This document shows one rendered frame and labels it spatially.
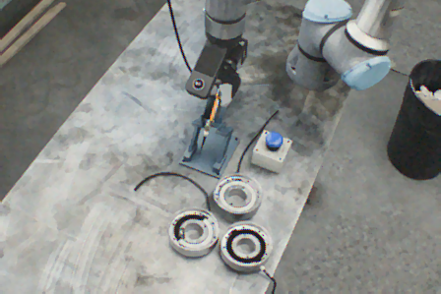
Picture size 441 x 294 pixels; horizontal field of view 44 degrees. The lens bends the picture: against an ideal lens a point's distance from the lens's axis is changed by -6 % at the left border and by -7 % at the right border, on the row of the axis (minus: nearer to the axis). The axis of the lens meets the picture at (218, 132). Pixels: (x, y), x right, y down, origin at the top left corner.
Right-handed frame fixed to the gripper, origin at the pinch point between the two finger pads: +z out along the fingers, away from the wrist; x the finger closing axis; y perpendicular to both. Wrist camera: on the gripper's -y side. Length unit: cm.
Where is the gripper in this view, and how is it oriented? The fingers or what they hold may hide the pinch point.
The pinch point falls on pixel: (215, 102)
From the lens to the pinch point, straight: 121.4
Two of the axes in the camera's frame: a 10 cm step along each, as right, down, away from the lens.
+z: -0.5, 5.9, 8.1
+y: 3.9, -7.3, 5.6
